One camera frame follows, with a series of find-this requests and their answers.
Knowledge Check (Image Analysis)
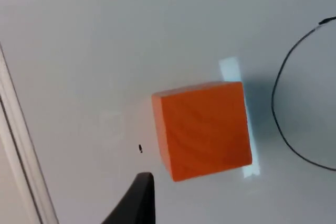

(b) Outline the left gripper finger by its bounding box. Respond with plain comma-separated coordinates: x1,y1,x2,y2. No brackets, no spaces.
100,172,158,224

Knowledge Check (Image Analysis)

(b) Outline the orange cube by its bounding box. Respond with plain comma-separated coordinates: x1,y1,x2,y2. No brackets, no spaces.
151,81,254,183

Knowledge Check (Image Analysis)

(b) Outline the grey-framed whiteboard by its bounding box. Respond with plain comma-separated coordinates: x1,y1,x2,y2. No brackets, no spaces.
0,0,336,224

